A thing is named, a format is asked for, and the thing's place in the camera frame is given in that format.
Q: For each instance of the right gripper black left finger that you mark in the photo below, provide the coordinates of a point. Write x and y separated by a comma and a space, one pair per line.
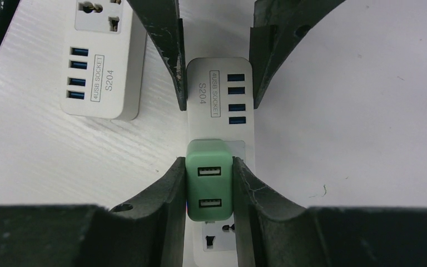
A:
145, 230

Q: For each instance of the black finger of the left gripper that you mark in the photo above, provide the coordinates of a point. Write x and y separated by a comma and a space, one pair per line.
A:
278, 27
161, 19

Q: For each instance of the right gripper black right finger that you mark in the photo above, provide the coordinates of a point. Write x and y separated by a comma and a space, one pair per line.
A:
271, 230

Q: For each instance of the long white power strip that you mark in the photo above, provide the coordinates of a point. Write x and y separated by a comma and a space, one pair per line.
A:
103, 58

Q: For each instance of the small white power strip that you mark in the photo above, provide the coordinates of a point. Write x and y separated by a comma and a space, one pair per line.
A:
220, 105

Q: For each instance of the green plug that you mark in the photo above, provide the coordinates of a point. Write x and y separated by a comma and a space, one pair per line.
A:
209, 165

